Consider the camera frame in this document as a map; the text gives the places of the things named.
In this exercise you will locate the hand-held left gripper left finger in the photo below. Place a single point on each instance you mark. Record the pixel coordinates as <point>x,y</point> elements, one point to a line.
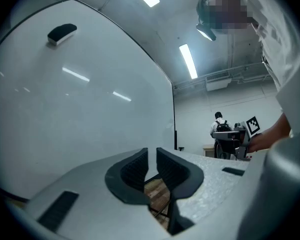
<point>95,184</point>

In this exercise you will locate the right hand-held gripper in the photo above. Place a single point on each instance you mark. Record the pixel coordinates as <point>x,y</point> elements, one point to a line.
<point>252,126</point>

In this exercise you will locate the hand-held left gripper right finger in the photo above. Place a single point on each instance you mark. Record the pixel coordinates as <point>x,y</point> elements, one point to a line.
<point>210,184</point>

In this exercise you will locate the person's right forearm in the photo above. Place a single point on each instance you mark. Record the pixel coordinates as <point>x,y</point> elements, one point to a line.
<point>272,134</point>

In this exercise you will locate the white table with wooden top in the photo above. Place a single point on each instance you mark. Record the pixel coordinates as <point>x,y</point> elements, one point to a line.
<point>208,150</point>

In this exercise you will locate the white air conditioner unit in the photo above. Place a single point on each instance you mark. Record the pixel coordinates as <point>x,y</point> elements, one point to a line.
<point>218,80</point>

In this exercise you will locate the person's white shirt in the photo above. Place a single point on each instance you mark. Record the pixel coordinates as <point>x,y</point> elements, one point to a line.
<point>277,34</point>

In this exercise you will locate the person's head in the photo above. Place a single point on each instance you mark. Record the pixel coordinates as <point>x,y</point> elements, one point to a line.
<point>227,11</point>

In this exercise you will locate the black and white eraser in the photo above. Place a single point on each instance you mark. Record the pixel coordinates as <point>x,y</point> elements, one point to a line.
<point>61,32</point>

